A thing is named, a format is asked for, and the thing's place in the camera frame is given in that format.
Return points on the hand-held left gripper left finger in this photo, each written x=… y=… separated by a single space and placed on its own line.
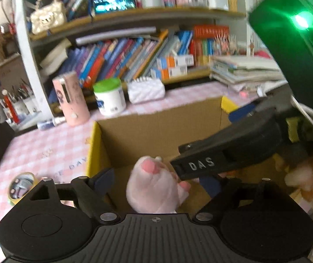
x=104 y=181

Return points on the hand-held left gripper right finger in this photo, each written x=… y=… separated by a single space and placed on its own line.
x=210 y=188

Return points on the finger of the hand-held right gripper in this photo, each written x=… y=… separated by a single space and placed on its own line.
x=227 y=148
x=241 y=113

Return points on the pink plush paw toy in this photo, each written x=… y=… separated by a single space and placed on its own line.
x=151 y=186

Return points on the yellow cardboard box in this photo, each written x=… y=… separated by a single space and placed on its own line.
x=151 y=131

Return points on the stack of paper booklets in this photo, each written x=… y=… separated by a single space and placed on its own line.
x=244 y=70

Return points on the pink checked tablecloth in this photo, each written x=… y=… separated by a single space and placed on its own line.
x=49 y=148

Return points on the orange boxed book set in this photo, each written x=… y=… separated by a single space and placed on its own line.
x=211 y=39

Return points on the small clear spray bottle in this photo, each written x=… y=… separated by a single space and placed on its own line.
x=49 y=123

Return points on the white orange small box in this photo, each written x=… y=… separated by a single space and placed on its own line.
x=175 y=61
x=170 y=72

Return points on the white jar green lid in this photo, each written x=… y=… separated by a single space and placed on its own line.
x=110 y=98

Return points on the pink cylindrical humidifier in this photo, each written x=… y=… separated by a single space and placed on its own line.
x=70 y=98

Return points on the white quilted pouch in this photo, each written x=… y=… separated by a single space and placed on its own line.
x=145 y=90

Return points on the group of white pen cups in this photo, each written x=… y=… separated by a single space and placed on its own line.
x=22 y=102

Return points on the row of colourful books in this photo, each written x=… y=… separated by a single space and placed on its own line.
x=118 y=57

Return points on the stack of white books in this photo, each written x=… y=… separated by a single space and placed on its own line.
x=55 y=57

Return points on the white shelf unit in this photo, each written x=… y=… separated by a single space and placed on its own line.
x=33 y=68

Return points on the grey rolled sheet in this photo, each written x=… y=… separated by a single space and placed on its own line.
x=112 y=34

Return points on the dark rectangular electronic device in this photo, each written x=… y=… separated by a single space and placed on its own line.
x=115 y=3

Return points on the cream pearl handbag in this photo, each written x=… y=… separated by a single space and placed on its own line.
x=48 y=17

